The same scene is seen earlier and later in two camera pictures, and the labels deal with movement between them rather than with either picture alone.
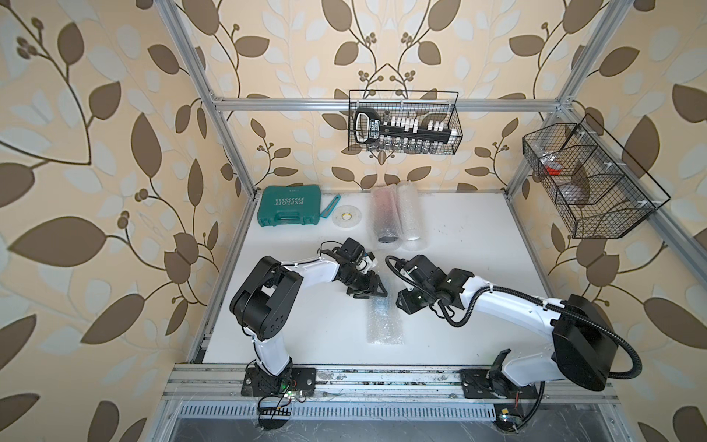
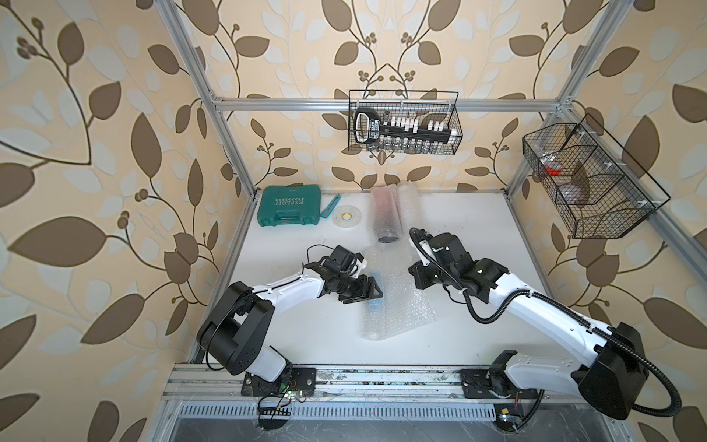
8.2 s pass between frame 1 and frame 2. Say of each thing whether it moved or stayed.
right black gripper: moved
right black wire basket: stayed
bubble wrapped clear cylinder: stayed
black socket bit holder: stayed
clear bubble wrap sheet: moved
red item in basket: stayed
